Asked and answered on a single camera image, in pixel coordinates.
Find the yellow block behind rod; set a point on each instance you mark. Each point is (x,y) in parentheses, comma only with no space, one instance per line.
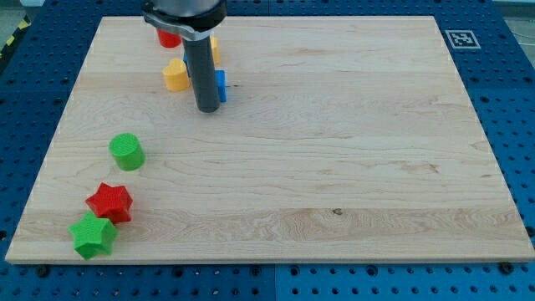
(215,50)

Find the green cylinder block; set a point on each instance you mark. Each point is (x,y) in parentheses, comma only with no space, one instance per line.
(127,152)

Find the light wooden board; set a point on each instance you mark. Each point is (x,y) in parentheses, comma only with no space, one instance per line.
(343,140)

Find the green star block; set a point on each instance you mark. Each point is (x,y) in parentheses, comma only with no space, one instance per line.
(93,236)

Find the yellow heart block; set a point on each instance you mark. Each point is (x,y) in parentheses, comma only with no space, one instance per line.
(176,76)

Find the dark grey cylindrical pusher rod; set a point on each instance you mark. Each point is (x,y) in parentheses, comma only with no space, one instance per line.
(200,64)

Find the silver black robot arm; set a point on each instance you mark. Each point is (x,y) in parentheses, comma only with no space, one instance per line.
(191,19)

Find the blue cube block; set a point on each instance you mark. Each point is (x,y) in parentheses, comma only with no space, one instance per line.
(221,79)

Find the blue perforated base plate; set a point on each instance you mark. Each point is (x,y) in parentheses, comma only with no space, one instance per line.
(47,57)

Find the white fiducial marker tag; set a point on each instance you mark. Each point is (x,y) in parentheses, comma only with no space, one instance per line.
(462,39)

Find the red star block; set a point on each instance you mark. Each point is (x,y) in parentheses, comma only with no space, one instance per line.
(112,202)

